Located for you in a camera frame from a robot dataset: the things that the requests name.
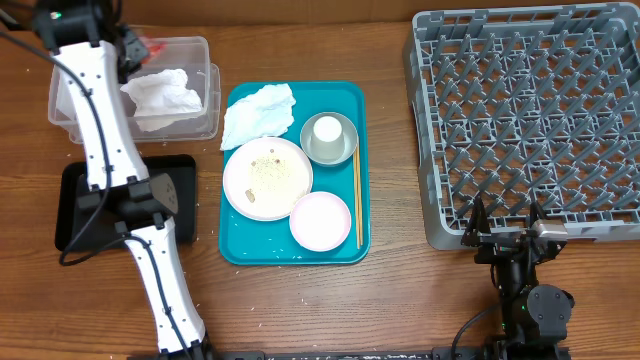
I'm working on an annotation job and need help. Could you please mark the red sauce packet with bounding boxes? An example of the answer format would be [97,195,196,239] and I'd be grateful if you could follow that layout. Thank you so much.
[143,38,166,61]

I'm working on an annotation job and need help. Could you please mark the white napkin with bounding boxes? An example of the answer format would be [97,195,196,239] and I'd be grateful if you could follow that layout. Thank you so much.
[120,69,203,132]
[220,83,296,151]

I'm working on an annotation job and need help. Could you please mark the grey metal bowl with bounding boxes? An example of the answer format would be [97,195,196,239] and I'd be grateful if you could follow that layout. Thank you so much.
[300,112,359,167]

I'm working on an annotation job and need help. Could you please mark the white paper cup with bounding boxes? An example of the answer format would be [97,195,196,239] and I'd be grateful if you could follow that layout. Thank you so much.
[311,116,344,161]

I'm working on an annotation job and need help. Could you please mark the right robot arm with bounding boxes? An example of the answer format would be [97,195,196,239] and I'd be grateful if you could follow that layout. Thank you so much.
[450,196,575,360]

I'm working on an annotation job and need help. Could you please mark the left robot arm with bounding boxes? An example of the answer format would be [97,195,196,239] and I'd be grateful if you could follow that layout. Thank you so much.
[2,0,216,359]

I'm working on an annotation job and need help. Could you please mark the grey dishwasher rack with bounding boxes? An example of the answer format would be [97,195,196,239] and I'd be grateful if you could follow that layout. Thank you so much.
[404,2,639,250]

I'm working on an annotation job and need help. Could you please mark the clear plastic bin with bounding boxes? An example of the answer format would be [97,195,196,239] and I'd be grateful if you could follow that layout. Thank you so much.
[48,36,221,144]

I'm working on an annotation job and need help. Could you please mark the large white dirty plate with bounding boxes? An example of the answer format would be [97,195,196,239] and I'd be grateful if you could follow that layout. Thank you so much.
[223,137,313,222]

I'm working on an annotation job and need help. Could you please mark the black tray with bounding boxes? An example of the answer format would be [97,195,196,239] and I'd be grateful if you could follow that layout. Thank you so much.
[54,154,197,252]

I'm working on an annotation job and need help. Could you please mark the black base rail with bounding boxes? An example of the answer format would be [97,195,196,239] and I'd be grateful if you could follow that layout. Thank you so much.
[216,346,571,360]

